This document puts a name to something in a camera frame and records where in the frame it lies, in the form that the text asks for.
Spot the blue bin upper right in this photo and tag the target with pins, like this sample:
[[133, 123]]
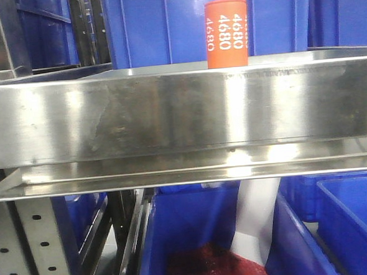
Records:
[[337, 23]]

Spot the blue bin upper left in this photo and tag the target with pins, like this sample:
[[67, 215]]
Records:
[[48, 32]]

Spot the red mesh bag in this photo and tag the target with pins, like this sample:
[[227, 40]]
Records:
[[211, 259]]

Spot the perforated metal shelf post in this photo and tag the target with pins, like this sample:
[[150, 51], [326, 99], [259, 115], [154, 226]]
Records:
[[37, 238]]

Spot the white paper sheet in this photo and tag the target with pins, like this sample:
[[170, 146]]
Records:
[[254, 219]]

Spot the large blue bin behind capacitor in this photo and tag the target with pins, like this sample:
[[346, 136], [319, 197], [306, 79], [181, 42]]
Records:
[[159, 32]]

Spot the orange cylindrical capacitor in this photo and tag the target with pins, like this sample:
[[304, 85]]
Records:
[[226, 25]]

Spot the blue bin with red mesh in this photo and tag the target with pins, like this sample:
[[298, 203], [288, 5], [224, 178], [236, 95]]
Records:
[[187, 220]]

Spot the blue bin lower right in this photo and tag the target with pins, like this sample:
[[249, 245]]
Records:
[[338, 203]]

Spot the stainless steel shelf tray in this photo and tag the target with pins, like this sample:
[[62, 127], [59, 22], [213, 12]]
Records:
[[94, 129]]

